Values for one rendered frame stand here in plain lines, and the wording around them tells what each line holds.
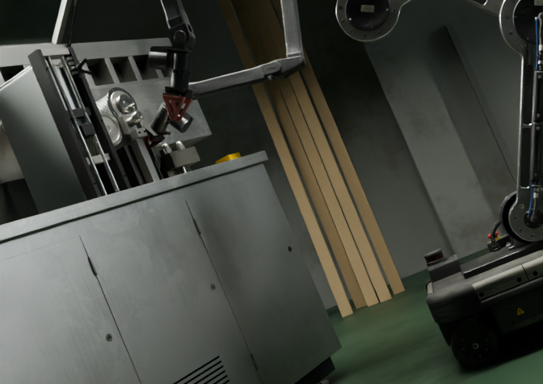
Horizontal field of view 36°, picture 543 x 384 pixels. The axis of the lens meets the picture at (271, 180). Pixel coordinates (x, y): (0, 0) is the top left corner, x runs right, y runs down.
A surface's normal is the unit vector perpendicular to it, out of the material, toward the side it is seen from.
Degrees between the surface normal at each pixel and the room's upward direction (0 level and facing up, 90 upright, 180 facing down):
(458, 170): 90
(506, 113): 90
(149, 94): 90
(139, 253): 90
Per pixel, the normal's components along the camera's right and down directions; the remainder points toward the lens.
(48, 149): -0.52, 0.18
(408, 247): -0.18, 0.02
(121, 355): 0.75, -0.36
